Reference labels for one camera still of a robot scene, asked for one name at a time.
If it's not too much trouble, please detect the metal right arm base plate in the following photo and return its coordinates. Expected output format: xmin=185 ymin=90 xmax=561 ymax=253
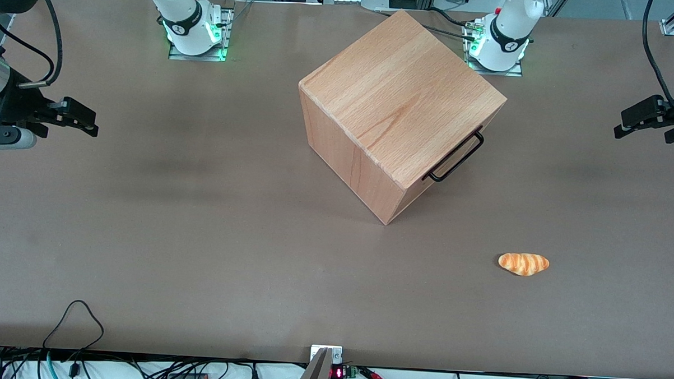
xmin=168 ymin=4 xmax=235 ymax=62

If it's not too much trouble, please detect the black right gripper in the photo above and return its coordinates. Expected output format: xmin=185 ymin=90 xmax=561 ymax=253
xmin=0 ymin=67 xmax=101 ymax=142

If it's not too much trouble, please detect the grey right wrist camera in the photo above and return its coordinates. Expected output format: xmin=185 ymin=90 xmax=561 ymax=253
xmin=0 ymin=126 xmax=38 ymax=152

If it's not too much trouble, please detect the wooden drawer with black handle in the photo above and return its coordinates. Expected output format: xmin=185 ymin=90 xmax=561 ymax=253
xmin=422 ymin=128 xmax=485 ymax=184

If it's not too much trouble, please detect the black looped table cable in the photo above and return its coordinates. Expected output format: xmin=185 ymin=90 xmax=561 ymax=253
xmin=42 ymin=298 xmax=106 ymax=353

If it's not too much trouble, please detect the light wooden drawer cabinet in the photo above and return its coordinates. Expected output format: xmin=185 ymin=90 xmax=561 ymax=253
xmin=294 ymin=6 xmax=510 ymax=229

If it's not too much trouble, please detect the toy bread roll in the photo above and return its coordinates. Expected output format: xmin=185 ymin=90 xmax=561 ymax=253
xmin=498 ymin=252 xmax=551 ymax=278

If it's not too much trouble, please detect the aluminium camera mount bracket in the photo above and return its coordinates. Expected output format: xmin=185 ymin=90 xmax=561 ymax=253
xmin=295 ymin=344 xmax=344 ymax=379

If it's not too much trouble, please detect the black base power cable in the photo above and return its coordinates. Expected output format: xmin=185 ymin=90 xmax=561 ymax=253
xmin=373 ymin=4 xmax=480 ymax=43

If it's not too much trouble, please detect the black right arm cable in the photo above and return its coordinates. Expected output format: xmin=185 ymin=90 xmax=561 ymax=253
xmin=0 ymin=0 xmax=65 ymax=90

